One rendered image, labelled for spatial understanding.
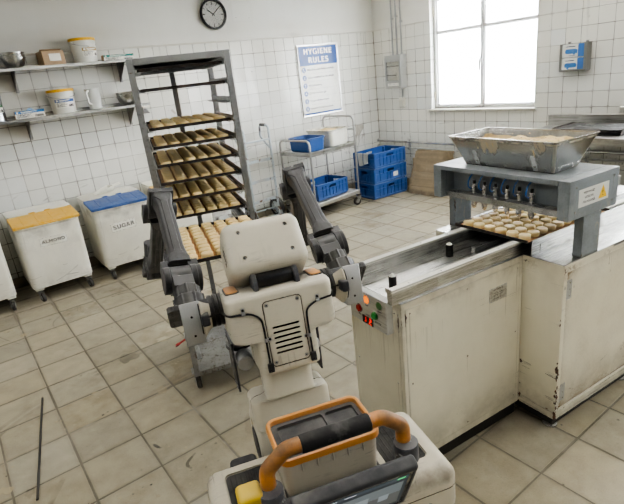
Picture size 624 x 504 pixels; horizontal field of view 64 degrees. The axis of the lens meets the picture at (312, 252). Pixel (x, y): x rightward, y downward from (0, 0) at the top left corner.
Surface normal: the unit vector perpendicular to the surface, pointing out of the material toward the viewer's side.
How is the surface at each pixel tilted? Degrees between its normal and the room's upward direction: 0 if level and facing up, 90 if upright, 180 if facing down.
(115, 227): 92
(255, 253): 47
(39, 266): 93
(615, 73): 90
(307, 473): 92
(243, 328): 81
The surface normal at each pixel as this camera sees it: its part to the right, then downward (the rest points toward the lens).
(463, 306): 0.52, 0.24
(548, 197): -0.85, 0.26
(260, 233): 0.16, -0.43
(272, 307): 0.30, 0.14
